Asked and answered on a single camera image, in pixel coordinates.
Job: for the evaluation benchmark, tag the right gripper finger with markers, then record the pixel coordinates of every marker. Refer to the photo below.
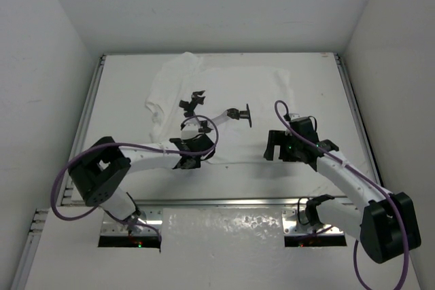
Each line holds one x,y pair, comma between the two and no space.
276,138
286,153

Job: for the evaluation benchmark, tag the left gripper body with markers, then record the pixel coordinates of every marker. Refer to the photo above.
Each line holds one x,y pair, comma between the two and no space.
192,105

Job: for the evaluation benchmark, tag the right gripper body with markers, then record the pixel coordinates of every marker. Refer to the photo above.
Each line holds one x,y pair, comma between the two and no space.
294,144

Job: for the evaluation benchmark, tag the white t-shirt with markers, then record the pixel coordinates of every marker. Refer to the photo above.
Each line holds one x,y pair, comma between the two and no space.
240,99

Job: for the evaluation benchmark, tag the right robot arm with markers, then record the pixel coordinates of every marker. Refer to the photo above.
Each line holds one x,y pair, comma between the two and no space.
380,220

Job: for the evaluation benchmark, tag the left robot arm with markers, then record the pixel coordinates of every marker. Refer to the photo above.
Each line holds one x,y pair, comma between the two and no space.
98,172

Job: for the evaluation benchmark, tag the white front cover panel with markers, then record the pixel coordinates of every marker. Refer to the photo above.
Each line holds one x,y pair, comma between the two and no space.
201,249

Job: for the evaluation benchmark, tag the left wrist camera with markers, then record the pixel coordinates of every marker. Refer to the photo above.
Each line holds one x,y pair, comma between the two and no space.
189,131

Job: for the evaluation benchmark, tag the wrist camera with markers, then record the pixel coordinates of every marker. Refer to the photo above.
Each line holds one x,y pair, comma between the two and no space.
290,117
189,131

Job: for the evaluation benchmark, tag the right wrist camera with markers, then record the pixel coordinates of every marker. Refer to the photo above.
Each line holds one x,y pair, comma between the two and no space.
290,117

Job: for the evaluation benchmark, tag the aluminium table frame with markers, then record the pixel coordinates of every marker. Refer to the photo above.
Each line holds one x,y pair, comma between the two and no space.
115,106

